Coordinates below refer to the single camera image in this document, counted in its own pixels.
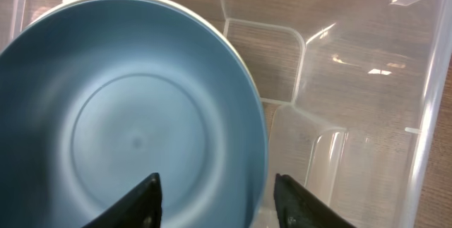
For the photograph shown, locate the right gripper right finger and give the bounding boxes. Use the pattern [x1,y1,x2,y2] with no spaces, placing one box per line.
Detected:
[273,174,355,228]

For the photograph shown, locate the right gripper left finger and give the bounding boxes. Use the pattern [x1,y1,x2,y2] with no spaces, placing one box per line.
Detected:
[83,172,162,228]

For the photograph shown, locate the dark blue plate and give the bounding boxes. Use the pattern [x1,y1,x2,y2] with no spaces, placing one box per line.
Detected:
[1,0,268,227]

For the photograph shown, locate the clear plastic storage container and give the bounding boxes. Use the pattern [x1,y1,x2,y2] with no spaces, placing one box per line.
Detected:
[1,0,451,227]

